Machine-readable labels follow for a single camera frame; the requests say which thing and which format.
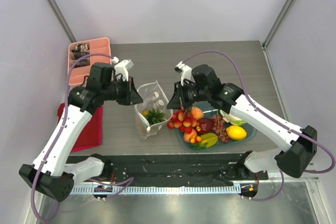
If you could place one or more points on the purple toy grapes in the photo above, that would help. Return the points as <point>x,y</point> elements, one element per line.
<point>220,129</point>

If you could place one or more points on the dark red toy apple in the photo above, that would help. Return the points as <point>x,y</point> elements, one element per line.
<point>204,125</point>

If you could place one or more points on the orange toy pineapple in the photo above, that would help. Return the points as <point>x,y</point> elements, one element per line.
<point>152,120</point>

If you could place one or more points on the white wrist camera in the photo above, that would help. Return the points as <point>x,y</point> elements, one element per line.
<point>184,70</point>
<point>121,68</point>

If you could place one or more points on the red cherry bunch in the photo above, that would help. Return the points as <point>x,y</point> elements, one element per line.
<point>183,120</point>

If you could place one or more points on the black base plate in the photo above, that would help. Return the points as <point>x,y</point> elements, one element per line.
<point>178,170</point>

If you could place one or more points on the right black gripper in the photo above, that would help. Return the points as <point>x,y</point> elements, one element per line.
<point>179,95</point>

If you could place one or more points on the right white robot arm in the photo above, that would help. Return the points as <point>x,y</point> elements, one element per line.
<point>294,151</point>

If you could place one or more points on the red folded cloth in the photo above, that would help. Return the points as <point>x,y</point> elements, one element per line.
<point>91,135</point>

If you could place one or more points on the white toy cauliflower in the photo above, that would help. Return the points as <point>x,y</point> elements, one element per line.
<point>229,118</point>

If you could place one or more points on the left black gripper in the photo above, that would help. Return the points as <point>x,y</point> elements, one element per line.
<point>132,96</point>

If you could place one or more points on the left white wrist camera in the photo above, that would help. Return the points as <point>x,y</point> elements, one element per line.
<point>121,68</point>

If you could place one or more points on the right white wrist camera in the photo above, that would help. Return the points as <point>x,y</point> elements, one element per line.
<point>184,70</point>

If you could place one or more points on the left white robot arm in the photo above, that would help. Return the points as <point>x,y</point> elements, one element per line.
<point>48,173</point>

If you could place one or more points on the orange toy peach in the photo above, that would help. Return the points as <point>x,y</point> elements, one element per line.
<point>196,113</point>

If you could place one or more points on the small orange cherry cluster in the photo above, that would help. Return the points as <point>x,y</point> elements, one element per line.
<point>195,139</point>

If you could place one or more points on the yellow green toy starfruit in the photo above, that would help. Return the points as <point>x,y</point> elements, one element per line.
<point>208,140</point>

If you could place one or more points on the clear zip top bag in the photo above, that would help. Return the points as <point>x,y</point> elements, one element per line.
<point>153,97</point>

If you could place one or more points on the pink compartment organizer box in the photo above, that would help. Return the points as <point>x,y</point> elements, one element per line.
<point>81,48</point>

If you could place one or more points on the slotted white cable duct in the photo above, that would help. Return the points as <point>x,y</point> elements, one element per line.
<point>99,190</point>

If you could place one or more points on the yellow toy lemon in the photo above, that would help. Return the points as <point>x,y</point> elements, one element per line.
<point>236,133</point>

